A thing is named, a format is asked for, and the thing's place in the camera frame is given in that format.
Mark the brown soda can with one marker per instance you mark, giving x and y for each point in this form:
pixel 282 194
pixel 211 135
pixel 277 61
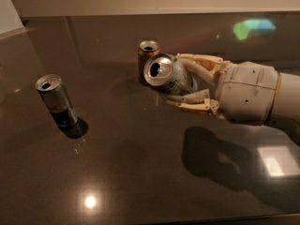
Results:
pixel 147 49

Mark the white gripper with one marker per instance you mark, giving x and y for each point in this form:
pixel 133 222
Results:
pixel 248 91

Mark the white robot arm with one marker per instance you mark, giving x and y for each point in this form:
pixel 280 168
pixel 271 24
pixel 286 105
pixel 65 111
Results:
pixel 285 110

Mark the slim silver black can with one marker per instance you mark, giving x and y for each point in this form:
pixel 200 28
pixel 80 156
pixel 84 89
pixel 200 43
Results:
pixel 55 97

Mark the white green 7up can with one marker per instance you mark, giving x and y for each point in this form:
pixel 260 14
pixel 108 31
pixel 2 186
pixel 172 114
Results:
pixel 166 74

